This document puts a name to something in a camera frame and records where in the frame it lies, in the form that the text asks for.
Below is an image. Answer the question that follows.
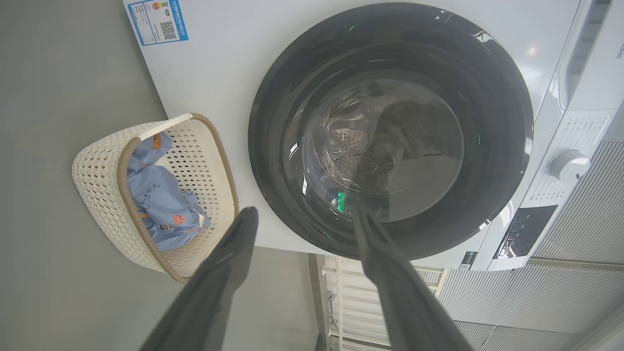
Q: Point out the white front-load washing machine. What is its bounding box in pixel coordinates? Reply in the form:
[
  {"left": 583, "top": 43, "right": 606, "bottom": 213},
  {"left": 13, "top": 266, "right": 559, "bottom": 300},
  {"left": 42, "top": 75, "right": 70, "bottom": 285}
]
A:
[{"left": 123, "top": 0, "right": 624, "bottom": 272}]

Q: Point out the black washing machine control panel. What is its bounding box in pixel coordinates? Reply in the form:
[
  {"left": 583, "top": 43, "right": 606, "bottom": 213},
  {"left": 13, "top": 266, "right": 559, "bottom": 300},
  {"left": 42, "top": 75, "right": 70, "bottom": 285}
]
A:
[{"left": 493, "top": 205, "right": 558, "bottom": 259}]

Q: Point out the stainless steel washing machine drum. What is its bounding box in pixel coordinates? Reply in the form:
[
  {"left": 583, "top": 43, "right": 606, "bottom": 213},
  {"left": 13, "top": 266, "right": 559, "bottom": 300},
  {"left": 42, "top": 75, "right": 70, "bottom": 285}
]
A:
[{"left": 302, "top": 78, "right": 465, "bottom": 223}]

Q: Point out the white round control knob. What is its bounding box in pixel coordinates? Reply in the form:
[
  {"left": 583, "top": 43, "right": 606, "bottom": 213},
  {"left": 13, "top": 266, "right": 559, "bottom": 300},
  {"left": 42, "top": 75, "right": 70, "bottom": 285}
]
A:
[{"left": 549, "top": 149, "right": 591, "bottom": 184}]

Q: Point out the blue garment with orange prints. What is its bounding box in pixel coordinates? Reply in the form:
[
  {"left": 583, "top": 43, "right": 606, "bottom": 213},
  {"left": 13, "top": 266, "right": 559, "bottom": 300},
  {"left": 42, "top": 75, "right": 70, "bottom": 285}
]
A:
[{"left": 128, "top": 163, "right": 211, "bottom": 252}]

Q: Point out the cream perforated laundry basket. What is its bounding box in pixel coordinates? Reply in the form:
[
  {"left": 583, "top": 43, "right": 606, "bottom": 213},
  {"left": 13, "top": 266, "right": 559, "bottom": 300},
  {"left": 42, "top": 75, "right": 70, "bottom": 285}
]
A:
[{"left": 72, "top": 113, "right": 240, "bottom": 284}]

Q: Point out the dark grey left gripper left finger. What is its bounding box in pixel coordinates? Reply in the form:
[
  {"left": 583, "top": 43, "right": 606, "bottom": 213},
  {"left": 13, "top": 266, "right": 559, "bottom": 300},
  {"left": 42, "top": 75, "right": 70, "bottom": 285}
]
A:
[{"left": 139, "top": 206, "right": 259, "bottom": 351}]

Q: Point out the blue orange white garment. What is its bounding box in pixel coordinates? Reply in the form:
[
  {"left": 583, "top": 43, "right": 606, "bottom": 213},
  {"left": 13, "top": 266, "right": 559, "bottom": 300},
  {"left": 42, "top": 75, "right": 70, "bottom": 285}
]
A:
[{"left": 128, "top": 133, "right": 174, "bottom": 171}]

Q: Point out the washing machine door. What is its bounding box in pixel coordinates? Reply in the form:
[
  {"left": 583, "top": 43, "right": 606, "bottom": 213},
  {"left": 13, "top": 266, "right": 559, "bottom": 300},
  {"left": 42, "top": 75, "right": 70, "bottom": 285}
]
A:
[{"left": 248, "top": 2, "right": 534, "bottom": 261}]

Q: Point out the white detergent drawer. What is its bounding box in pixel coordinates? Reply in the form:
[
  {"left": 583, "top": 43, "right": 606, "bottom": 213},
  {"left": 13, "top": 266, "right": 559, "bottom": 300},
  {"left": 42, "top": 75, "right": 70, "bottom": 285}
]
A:
[{"left": 556, "top": 0, "right": 616, "bottom": 111}]

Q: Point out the white metal frame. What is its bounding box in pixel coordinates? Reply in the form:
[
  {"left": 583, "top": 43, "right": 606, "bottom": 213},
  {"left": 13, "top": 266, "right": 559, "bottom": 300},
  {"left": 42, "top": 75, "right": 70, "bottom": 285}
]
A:
[{"left": 308, "top": 253, "right": 444, "bottom": 351}]

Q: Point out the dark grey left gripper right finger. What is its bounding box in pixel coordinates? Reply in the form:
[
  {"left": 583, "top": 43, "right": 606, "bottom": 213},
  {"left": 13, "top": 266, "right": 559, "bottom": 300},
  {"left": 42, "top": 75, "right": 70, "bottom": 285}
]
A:
[{"left": 351, "top": 207, "right": 473, "bottom": 351}]

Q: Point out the blue white energy label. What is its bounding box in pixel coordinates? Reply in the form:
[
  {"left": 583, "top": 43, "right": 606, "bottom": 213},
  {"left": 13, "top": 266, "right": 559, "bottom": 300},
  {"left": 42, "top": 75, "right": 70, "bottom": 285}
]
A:
[{"left": 127, "top": 0, "right": 189, "bottom": 47}]

